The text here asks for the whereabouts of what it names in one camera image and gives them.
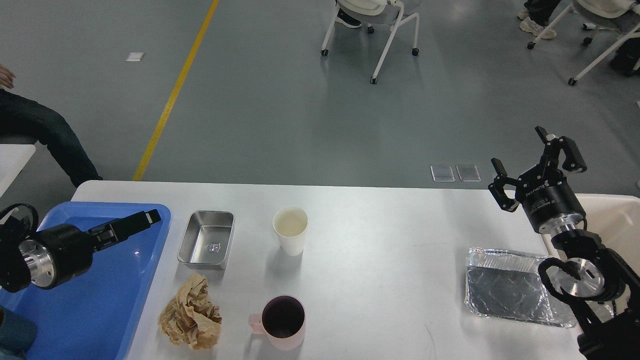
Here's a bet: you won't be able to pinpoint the seated person's feet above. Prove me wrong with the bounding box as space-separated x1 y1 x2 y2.
517 0 561 36

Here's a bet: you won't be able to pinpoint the stainless steel rectangular container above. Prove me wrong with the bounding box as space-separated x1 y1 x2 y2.
177 210 234 271

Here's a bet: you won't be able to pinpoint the floor outlet cover left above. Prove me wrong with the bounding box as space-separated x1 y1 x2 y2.
430 164 456 183

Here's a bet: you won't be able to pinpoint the white chair right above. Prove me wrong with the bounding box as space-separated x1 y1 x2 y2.
526 0 640 86

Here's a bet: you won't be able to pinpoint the aluminium foil tray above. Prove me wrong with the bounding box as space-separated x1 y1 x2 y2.
465 246 578 329

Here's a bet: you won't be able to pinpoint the beige plastic bin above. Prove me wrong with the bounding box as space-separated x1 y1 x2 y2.
542 193 640 281

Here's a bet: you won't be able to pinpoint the crumpled brown paper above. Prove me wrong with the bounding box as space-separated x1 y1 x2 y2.
157 273 223 351

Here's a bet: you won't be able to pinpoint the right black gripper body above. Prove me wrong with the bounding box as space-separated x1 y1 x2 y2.
518 167 586 234

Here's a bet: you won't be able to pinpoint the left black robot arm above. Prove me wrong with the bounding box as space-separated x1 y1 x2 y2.
0 203 162 293

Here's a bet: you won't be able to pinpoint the white paper cup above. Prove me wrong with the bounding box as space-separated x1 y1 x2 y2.
272 206 309 256

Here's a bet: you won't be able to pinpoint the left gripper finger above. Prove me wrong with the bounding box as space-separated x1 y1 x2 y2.
102 209 162 242
89 215 146 236

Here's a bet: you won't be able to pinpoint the white chair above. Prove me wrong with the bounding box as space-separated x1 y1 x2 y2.
526 0 640 86
320 0 421 85

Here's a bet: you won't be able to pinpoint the person in dark jeans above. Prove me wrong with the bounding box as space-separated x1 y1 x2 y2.
0 66 103 188

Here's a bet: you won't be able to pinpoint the pink mug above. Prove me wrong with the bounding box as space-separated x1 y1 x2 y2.
247 295 307 351

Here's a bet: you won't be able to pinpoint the white chair centre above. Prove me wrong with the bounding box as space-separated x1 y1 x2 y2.
320 0 421 85

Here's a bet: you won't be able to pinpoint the floor outlet cover right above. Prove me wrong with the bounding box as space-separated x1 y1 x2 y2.
455 164 482 182

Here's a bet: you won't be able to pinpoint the blue plastic tray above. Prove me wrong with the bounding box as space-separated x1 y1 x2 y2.
0 202 171 360

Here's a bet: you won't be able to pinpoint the floor outlet cover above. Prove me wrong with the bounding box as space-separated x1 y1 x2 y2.
455 164 482 182
430 164 456 183

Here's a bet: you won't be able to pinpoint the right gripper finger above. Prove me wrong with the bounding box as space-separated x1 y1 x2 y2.
487 158 523 213
534 126 588 173

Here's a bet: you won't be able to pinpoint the white floor label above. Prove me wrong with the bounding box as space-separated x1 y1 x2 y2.
125 52 146 62

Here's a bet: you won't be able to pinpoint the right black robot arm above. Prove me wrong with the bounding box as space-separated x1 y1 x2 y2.
488 126 640 360

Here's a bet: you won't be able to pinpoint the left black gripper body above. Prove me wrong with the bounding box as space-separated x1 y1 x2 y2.
19 223 118 290

